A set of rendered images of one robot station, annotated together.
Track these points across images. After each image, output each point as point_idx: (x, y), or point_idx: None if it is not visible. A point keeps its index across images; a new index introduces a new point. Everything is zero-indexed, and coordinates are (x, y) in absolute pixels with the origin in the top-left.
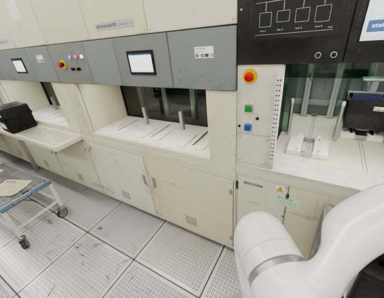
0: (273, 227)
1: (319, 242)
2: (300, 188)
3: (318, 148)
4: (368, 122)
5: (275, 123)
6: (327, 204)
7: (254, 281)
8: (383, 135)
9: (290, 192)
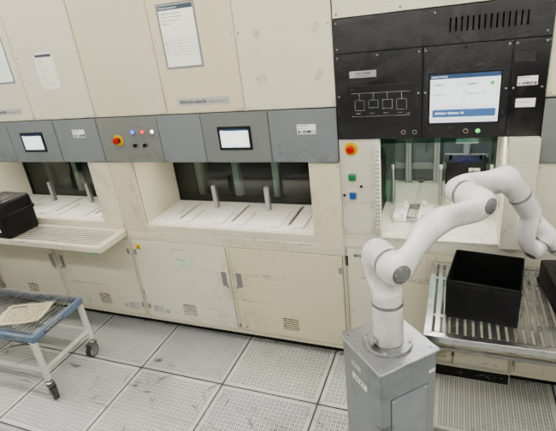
0: (383, 241)
1: (434, 304)
2: None
3: (422, 212)
4: None
5: (377, 190)
6: (434, 261)
7: (376, 263)
8: None
9: None
